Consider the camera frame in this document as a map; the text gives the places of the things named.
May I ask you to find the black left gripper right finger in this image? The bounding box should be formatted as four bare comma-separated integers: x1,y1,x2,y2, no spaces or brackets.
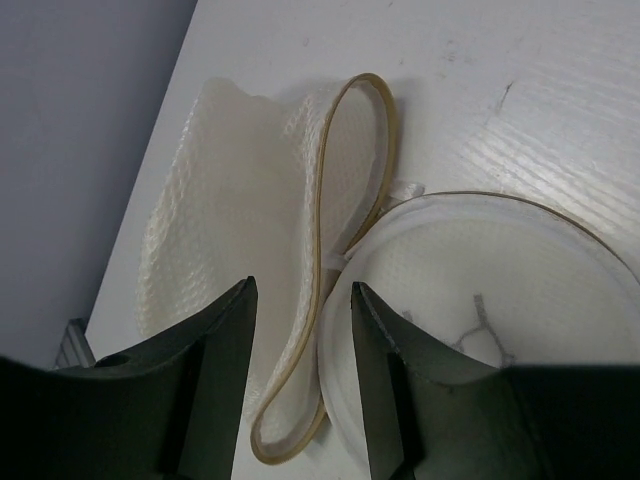
351,282,639,479

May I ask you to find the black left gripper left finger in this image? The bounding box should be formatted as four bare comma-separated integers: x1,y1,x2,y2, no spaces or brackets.
1,278,258,479

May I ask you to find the aluminium mounting rail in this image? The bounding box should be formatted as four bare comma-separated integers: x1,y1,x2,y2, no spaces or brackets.
53,318,96,370

